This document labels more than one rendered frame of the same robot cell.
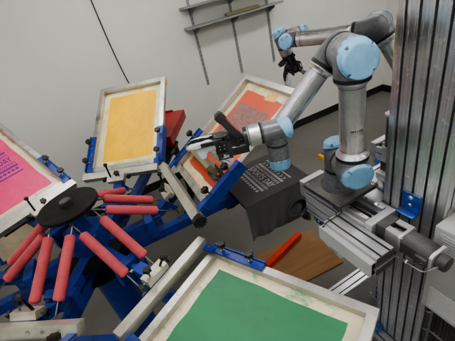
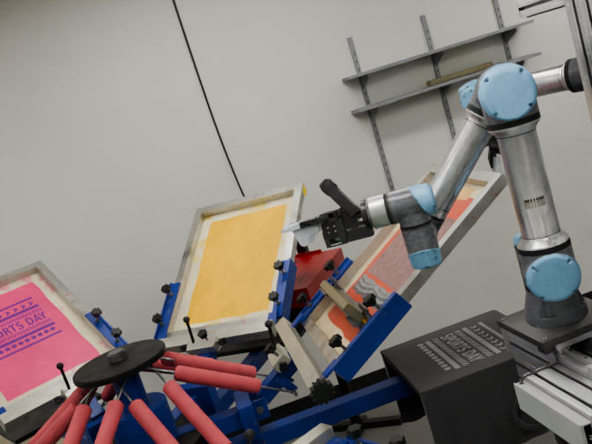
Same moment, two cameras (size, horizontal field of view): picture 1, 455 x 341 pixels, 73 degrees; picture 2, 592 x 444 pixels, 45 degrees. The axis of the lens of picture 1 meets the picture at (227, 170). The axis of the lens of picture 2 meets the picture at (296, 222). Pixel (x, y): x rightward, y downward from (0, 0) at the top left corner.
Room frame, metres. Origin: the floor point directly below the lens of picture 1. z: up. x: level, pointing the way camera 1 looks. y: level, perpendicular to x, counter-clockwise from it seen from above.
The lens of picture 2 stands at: (-0.71, -0.24, 1.99)
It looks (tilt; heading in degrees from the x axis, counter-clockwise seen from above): 10 degrees down; 11
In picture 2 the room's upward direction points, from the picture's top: 17 degrees counter-clockwise
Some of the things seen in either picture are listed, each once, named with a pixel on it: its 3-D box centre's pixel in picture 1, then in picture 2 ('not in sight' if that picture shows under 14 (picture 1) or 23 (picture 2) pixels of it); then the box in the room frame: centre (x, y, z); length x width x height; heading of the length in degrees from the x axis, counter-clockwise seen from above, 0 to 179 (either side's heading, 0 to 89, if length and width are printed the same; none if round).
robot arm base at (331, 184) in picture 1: (338, 174); (551, 297); (1.07, -0.47, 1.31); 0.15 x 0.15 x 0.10
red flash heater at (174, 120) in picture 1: (156, 129); (286, 282); (2.77, 0.56, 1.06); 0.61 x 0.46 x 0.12; 168
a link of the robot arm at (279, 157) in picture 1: (277, 152); (421, 241); (0.97, -0.19, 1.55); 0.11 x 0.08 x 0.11; 177
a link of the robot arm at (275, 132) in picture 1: (275, 130); (410, 204); (0.95, -0.19, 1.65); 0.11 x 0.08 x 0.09; 87
